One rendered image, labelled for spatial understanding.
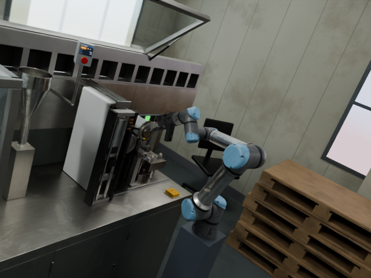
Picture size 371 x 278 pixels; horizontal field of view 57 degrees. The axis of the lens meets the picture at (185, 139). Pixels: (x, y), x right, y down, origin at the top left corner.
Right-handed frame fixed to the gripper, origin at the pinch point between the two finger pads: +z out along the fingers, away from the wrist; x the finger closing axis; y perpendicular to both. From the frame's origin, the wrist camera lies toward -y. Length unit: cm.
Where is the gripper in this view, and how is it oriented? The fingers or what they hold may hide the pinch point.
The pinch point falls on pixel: (152, 131)
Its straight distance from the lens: 208.1
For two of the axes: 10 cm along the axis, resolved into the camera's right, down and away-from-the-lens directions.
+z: -7.8, 2.3, 5.8
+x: -5.9, 0.7, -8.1
